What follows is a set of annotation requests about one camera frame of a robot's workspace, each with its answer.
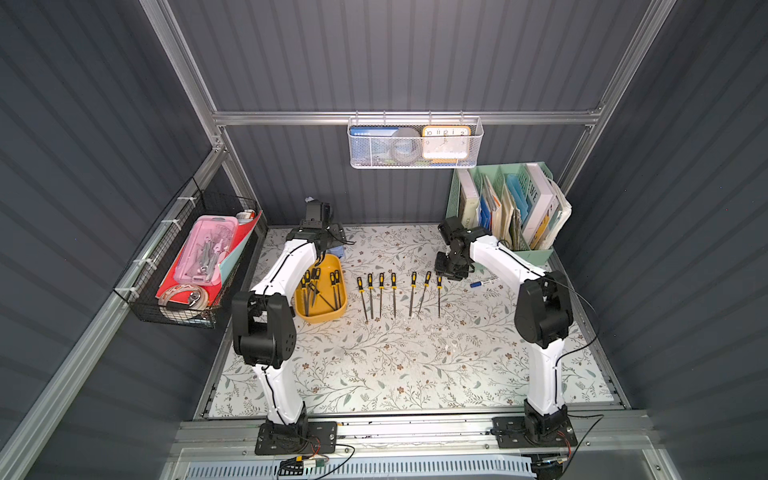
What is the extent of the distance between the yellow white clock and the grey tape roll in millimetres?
25

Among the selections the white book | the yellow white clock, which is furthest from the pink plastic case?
the white book

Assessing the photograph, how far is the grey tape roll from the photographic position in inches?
34.6

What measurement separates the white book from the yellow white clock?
10.5 inches

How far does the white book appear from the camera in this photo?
96cm
